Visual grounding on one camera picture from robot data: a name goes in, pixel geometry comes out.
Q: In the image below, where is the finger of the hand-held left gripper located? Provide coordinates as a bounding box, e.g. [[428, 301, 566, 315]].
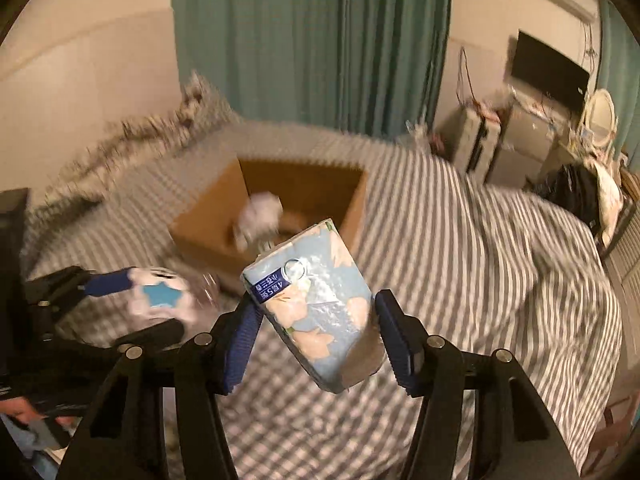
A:
[[24, 265, 136, 312], [111, 318, 188, 357]]

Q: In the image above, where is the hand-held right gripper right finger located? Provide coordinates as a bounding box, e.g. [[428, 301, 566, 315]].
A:
[[374, 288, 582, 480]]

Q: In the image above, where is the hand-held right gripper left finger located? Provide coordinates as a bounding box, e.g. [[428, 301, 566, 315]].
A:
[[57, 297, 266, 480]]

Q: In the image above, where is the white ball with blue star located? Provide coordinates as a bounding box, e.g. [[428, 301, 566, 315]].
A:
[[121, 265, 222, 343]]

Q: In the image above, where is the floral blue tissue pack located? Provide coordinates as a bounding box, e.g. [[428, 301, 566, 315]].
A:
[[241, 218, 387, 394]]

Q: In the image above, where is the brown cardboard box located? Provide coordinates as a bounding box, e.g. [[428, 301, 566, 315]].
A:
[[168, 157, 369, 288]]

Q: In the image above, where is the person's left hand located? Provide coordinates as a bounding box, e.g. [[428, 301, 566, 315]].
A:
[[0, 396, 77, 430]]

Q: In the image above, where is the grey striped bed sheet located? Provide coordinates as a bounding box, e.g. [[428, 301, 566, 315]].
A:
[[24, 119, 624, 480]]

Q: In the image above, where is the white plush toy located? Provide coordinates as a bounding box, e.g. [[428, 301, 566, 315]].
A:
[[234, 192, 287, 252]]

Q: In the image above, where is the patterned grey blanket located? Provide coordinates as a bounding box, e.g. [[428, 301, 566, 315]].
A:
[[44, 71, 242, 213]]

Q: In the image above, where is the white suitcase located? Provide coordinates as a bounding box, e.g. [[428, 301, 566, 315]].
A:
[[451, 104, 502, 177]]

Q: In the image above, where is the wooden chair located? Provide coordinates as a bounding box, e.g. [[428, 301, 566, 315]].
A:
[[582, 397, 628, 477]]

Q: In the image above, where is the black cloth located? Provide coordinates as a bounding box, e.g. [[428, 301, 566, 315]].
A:
[[531, 163, 602, 237]]

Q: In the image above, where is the grey cabinet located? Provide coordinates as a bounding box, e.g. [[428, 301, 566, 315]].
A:
[[486, 94, 567, 188]]

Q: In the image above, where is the white cloth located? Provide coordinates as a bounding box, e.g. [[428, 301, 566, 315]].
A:
[[593, 159, 625, 247]]

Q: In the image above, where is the white oval mirror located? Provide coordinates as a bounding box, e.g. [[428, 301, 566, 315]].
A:
[[581, 88, 618, 150]]

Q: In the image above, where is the black monitor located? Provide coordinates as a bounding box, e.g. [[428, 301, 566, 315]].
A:
[[509, 29, 591, 114]]

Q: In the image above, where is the green curtain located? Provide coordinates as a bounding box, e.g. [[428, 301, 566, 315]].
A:
[[596, 0, 640, 157], [171, 0, 454, 137]]

